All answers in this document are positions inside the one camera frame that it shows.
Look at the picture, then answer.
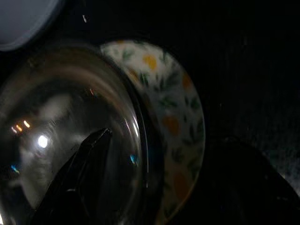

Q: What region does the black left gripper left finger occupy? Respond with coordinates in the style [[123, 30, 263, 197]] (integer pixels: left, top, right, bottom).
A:
[[30, 127, 113, 225]]

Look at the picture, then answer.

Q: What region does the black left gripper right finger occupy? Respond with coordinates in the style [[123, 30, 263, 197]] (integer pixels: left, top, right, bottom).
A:
[[203, 137, 300, 225]]

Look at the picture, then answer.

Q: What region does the white fruit patterned plate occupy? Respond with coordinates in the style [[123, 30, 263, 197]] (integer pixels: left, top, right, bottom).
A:
[[100, 39, 206, 225]]

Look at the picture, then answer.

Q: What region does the white tiered kitchen appliance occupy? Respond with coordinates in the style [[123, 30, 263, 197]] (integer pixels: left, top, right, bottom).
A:
[[0, 0, 64, 52]]

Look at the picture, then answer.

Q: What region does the clear glass bowl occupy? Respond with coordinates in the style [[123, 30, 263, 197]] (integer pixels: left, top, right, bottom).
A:
[[0, 44, 151, 225]]

